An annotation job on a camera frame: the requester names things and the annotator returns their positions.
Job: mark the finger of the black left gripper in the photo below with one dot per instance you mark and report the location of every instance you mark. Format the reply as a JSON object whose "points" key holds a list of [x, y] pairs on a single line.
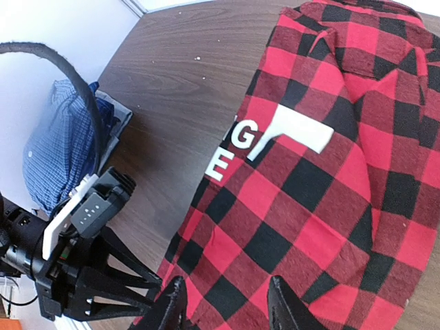
{"points": [[113, 246], [118, 289]]}

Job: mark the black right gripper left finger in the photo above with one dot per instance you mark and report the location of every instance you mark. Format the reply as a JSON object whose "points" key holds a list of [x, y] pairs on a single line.
{"points": [[169, 310]]}

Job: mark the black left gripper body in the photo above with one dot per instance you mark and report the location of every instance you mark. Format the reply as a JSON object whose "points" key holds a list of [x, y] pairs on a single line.
{"points": [[68, 282]]}

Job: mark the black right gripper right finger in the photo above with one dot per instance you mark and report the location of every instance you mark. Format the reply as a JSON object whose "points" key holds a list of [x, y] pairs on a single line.
{"points": [[286, 310]]}

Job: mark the red black plaid shirt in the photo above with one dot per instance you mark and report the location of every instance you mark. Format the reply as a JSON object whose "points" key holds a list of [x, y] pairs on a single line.
{"points": [[328, 176]]}

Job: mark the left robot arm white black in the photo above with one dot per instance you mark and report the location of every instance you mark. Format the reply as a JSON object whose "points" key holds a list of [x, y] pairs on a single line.
{"points": [[20, 231]]}

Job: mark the blue checked folded shirt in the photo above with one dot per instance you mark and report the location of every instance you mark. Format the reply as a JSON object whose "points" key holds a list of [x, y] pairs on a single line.
{"points": [[60, 151]]}

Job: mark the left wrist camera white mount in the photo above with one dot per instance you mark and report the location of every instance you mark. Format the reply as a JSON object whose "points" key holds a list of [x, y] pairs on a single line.
{"points": [[95, 201]]}

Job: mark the left aluminium corner post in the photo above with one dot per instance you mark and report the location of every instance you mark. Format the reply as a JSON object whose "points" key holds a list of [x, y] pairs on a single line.
{"points": [[136, 7]]}

